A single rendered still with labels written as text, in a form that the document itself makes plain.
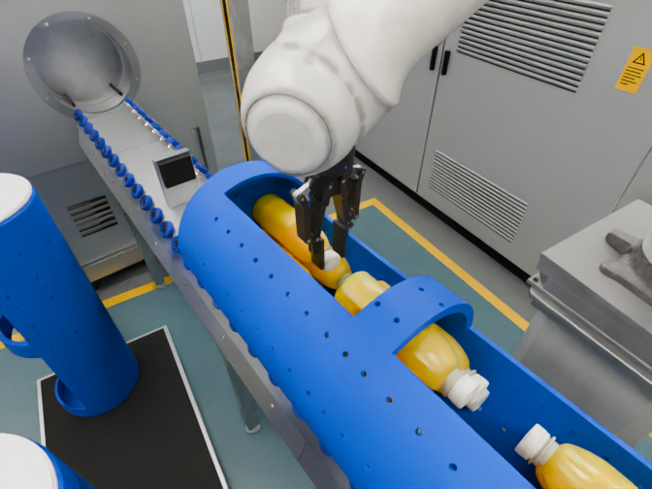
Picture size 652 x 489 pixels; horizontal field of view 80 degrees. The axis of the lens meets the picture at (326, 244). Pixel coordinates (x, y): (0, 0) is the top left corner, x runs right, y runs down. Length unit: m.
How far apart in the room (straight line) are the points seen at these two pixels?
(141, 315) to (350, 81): 2.02
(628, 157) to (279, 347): 1.62
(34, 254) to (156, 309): 1.06
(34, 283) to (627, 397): 1.39
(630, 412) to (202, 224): 0.86
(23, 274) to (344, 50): 1.10
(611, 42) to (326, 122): 1.65
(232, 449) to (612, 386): 1.31
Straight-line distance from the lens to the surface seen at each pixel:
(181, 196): 1.23
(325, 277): 0.76
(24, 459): 0.73
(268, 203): 0.80
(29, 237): 1.26
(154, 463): 1.65
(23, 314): 1.38
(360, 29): 0.34
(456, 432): 0.44
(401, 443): 0.46
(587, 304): 0.88
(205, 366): 1.95
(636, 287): 0.89
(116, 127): 1.80
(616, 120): 1.90
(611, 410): 1.00
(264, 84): 0.32
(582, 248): 0.94
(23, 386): 2.26
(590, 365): 0.96
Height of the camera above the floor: 1.61
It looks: 42 degrees down
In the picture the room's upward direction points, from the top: straight up
